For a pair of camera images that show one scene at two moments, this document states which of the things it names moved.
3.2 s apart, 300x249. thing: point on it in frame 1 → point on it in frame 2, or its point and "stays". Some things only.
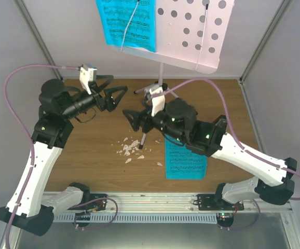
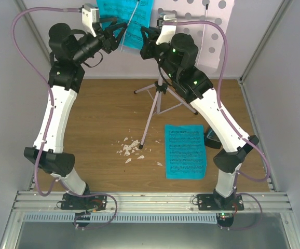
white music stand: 190,33 stays
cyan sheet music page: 182,163 stays
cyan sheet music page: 114,16 stays
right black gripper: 139,116 → 150,36
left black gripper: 104,104 → 111,43
